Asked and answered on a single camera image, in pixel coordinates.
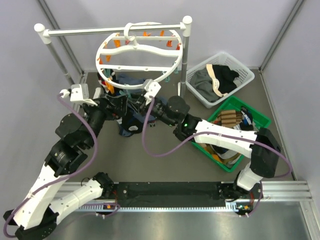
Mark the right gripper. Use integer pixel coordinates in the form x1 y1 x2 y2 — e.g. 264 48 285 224
128 92 176 128

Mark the white round clip hanger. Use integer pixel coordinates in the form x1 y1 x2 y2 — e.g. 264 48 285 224
95 21 191 90

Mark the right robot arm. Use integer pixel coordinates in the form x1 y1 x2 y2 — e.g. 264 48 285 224
135 95 281 198

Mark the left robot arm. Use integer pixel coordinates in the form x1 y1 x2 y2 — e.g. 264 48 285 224
3 96 127 240

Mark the pile of socks in bin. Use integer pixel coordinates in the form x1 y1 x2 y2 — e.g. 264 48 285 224
203 106 258 168

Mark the small black tag on floor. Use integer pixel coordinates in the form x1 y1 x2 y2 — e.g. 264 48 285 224
148 121 156 127

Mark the orange clothespin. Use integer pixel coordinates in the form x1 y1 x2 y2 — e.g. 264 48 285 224
105 82 115 95

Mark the blue cloth on floor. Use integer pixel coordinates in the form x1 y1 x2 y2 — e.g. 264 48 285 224
115 73 167 137

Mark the teal clothespin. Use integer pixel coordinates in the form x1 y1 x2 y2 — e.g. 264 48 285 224
164 76 171 83

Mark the grey cloth in basket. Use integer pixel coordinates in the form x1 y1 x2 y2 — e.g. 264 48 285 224
189 68 220 103

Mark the black cloth in basket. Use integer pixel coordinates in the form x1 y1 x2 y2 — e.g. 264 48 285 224
212 64 240 94

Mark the white plastic laundry basket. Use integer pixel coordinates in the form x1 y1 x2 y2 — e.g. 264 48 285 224
186 52 255 109

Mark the green plastic bin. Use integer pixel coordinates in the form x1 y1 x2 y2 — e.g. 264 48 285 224
193 96 272 173

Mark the white metal drying rack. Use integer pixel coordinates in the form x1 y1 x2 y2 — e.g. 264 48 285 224
33 15 193 94

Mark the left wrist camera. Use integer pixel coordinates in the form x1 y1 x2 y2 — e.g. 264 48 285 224
59 83 98 106

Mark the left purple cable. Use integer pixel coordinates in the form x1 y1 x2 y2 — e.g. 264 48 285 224
2 93 121 238

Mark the purple cable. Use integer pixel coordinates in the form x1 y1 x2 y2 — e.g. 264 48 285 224
2 93 121 238
141 98 293 218

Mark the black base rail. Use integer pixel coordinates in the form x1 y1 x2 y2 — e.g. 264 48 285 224
114 181 241 200

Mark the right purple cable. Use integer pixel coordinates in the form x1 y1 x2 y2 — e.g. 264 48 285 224
141 98 293 218

